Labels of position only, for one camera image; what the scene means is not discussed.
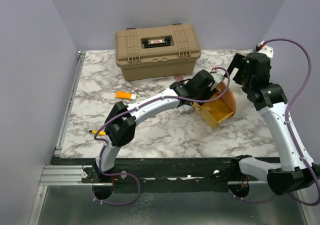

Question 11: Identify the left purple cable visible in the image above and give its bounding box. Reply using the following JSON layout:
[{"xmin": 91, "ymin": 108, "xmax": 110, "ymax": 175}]
[{"xmin": 92, "ymin": 66, "xmax": 231, "ymax": 206}]

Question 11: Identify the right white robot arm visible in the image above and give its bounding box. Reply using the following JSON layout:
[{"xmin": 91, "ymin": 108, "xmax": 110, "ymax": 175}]
[{"xmin": 227, "ymin": 52, "xmax": 320, "ymax": 196}]

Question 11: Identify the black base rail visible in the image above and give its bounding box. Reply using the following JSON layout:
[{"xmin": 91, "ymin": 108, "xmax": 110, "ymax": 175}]
[{"xmin": 43, "ymin": 157, "xmax": 250, "ymax": 194}]

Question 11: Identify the orange white cream tube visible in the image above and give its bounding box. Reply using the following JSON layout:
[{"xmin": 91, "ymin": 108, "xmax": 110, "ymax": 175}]
[{"xmin": 115, "ymin": 91, "xmax": 137, "ymax": 100}]

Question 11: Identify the lavender small bottle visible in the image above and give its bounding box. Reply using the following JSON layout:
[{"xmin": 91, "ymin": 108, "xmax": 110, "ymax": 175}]
[{"xmin": 177, "ymin": 106, "xmax": 186, "ymax": 115}]

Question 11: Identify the white spray bottle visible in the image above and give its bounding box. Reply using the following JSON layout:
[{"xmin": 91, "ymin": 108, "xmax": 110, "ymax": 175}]
[{"xmin": 183, "ymin": 105, "xmax": 194, "ymax": 114}]

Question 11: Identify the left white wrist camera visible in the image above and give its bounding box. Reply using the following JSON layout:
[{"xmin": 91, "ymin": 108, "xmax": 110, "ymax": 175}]
[{"xmin": 210, "ymin": 70, "xmax": 225, "ymax": 88}]

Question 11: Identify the tan plastic toolbox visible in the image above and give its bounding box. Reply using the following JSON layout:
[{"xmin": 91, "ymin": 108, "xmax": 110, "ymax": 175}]
[{"xmin": 115, "ymin": 23, "xmax": 202, "ymax": 82}]

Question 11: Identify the pink blush palette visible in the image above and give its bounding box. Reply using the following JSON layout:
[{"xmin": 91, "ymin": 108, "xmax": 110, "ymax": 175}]
[{"xmin": 175, "ymin": 75, "xmax": 184, "ymax": 82}]

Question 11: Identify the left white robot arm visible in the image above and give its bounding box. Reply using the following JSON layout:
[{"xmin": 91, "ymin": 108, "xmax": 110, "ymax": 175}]
[{"xmin": 93, "ymin": 69, "xmax": 224, "ymax": 183}]

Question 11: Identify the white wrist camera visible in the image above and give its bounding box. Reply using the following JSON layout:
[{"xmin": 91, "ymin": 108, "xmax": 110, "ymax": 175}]
[
  {"xmin": 255, "ymin": 41, "xmax": 274, "ymax": 60},
  {"xmin": 210, "ymin": 70, "xmax": 225, "ymax": 88}
]

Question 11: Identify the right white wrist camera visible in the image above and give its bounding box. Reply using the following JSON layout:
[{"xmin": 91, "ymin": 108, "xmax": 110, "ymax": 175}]
[{"xmin": 255, "ymin": 41, "xmax": 274, "ymax": 60}]

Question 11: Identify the white round makeup organizer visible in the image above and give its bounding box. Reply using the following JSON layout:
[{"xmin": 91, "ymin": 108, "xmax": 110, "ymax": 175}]
[{"xmin": 192, "ymin": 69, "xmax": 253, "ymax": 129}]

